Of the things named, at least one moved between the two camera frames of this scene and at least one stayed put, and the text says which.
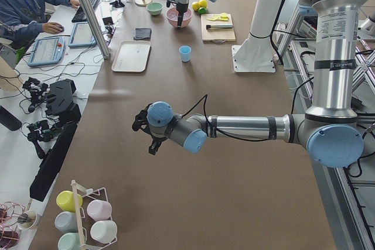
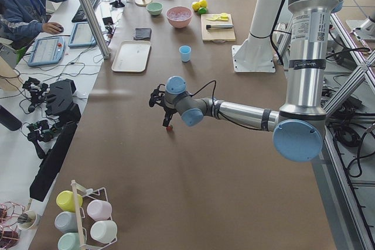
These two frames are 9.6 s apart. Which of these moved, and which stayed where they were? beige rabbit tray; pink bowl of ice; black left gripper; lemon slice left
Moved: black left gripper
Stayed: beige rabbit tray; lemon slice left; pink bowl of ice
